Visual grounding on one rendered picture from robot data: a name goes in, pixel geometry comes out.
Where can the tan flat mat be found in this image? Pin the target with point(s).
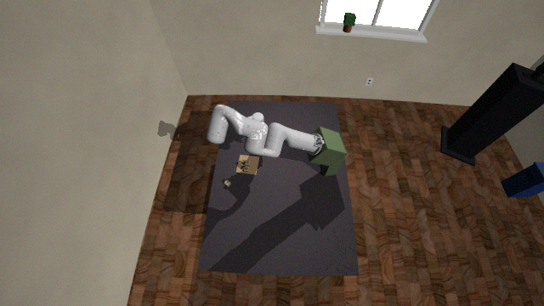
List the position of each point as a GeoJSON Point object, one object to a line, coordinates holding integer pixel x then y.
{"type": "Point", "coordinates": [253, 164]}

